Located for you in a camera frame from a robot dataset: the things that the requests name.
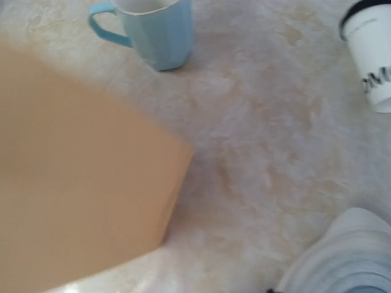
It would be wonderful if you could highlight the brown paper bag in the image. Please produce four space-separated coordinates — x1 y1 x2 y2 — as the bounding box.
1 43 193 292

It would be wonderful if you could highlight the white paper coffee cup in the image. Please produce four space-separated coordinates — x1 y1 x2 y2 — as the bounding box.
343 4 390 113

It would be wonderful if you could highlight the blue ceramic mug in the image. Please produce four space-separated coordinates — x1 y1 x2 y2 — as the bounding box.
88 0 193 71

